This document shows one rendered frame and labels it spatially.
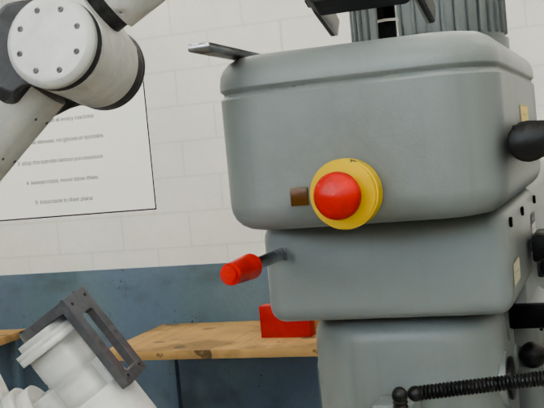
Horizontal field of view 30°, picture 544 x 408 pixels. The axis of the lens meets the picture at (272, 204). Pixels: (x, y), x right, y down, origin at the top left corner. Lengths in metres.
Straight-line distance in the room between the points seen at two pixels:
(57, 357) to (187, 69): 4.96
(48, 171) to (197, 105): 1.03
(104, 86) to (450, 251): 0.35
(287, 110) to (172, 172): 4.91
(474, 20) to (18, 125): 0.60
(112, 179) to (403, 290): 5.04
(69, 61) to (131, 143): 5.05
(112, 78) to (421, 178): 0.28
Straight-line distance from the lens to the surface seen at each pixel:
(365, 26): 1.28
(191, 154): 5.74
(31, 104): 0.90
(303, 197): 0.89
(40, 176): 6.20
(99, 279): 6.05
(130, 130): 5.89
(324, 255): 0.99
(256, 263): 0.90
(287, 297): 1.01
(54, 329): 0.83
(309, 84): 0.89
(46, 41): 0.86
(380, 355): 1.03
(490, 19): 1.28
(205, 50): 0.85
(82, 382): 0.84
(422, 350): 1.02
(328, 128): 0.88
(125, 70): 0.92
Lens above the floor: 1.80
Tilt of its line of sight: 3 degrees down
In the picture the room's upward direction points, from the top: 5 degrees counter-clockwise
